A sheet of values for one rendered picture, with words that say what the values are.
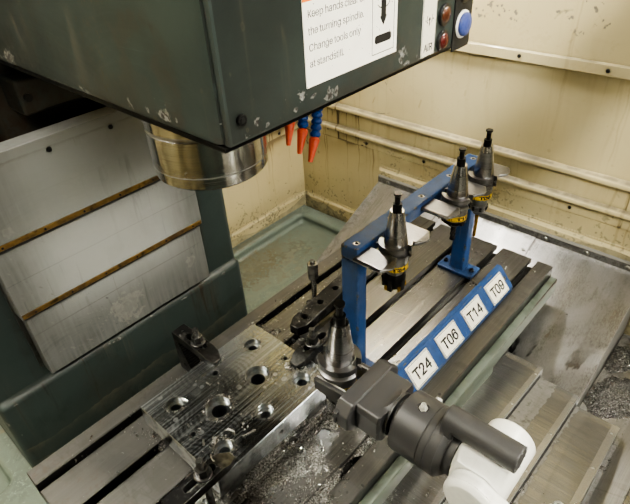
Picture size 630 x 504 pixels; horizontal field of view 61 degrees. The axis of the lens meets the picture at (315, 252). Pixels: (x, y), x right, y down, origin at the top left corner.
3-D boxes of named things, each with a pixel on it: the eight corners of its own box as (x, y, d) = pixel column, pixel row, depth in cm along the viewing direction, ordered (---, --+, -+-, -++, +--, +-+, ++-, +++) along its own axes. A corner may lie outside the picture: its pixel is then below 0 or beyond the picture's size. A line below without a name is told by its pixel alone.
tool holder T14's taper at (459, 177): (451, 186, 114) (454, 157, 110) (471, 191, 112) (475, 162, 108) (443, 195, 111) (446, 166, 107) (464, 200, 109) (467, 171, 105)
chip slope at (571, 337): (621, 338, 158) (649, 268, 142) (512, 516, 117) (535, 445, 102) (377, 234, 208) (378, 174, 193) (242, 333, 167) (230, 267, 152)
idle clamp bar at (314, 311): (366, 290, 138) (366, 270, 134) (304, 351, 122) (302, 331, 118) (350, 283, 141) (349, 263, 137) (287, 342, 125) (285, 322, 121)
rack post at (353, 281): (380, 368, 116) (384, 259, 99) (365, 383, 113) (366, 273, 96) (345, 347, 122) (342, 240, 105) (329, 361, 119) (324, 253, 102)
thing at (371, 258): (402, 263, 96) (402, 259, 96) (384, 277, 93) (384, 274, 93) (371, 249, 100) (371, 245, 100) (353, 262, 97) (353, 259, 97)
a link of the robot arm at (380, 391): (387, 340, 78) (460, 380, 71) (386, 384, 83) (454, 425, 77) (330, 393, 71) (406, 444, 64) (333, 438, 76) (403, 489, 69)
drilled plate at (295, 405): (334, 391, 107) (333, 374, 104) (222, 497, 90) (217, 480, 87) (256, 339, 120) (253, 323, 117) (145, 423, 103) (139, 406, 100)
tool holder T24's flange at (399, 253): (394, 238, 104) (394, 228, 102) (418, 251, 100) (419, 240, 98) (371, 252, 100) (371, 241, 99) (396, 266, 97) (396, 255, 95)
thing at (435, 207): (464, 211, 109) (465, 208, 108) (450, 222, 106) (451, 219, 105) (434, 200, 113) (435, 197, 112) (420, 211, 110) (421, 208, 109)
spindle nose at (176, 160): (202, 134, 85) (188, 57, 78) (290, 150, 78) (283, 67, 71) (131, 179, 73) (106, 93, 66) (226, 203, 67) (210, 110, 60)
